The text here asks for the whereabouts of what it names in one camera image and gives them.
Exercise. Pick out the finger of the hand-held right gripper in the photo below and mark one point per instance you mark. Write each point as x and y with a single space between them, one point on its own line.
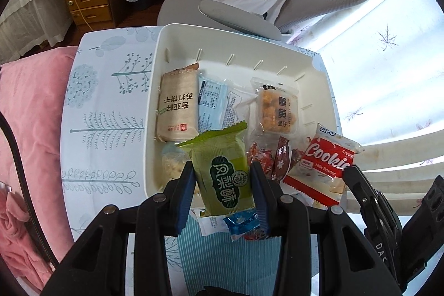
367 202

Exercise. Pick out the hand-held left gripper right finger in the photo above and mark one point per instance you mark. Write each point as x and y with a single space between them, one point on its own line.
258 192

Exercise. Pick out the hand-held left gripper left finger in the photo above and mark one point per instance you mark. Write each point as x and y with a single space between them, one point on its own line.
184 199

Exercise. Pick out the clear round biscuit packet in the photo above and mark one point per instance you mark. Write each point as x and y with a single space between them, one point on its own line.
171 166

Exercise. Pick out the green pastry packet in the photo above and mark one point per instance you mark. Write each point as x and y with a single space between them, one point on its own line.
225 178

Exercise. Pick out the blue candy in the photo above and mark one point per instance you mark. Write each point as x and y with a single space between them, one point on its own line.
239 223

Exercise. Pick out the red cookie packet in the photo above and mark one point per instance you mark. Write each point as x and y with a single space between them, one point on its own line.
319 160

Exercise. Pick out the beige cracker packet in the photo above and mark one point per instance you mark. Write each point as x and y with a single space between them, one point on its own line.
175 105

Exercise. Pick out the white plastic bin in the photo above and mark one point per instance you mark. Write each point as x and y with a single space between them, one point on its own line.
180 49

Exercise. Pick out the red wrapped candy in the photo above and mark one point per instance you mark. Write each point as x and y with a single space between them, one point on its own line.
256 235

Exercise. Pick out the pile of wrapped candies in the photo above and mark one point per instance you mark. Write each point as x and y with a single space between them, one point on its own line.
281 153

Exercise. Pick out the orange snack ball packet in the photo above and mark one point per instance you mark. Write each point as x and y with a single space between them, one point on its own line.
275 108

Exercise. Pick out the light blue snack packet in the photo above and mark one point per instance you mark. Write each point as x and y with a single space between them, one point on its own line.
211 101

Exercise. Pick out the tree print tablecloth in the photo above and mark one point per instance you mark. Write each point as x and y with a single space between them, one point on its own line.
104 115

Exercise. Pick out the white floral curtain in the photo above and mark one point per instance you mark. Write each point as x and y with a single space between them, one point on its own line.
381 81

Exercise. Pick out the pink blanket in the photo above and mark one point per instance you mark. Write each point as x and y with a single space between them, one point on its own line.
31 101

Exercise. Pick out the white plastic bag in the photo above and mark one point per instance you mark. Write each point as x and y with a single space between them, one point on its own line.
260 1

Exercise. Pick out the white lace furniture cover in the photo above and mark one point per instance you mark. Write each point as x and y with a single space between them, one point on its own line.
34 25

